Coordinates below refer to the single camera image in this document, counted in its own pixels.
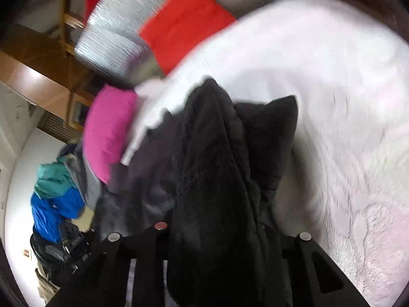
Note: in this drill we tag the black padded jacket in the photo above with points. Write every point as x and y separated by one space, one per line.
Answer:
204 172

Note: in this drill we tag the wooden chair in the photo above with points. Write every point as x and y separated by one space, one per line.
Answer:
72 19

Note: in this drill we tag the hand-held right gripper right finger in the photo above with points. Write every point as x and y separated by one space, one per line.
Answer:
308 255

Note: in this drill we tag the wooden cabinet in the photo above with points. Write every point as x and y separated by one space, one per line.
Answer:
41 76

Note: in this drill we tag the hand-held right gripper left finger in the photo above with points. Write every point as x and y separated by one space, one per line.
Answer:
150 249

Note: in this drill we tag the red pillow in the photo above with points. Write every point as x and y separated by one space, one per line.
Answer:
188 22

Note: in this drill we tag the teal cloth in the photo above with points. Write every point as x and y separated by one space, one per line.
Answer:
52 179

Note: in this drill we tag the blue jacket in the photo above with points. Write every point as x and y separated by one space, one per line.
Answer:
54 212

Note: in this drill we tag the white bed blanket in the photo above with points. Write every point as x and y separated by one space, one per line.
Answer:
319 102

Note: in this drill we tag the pink pillow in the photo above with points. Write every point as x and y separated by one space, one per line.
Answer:
108 134

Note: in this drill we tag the khaki cloth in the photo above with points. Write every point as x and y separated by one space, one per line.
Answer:
46 281

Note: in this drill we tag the silver quilted cushion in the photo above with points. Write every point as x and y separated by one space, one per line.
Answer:
115 38

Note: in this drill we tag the grey clothing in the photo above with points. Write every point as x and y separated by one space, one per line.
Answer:
86 185

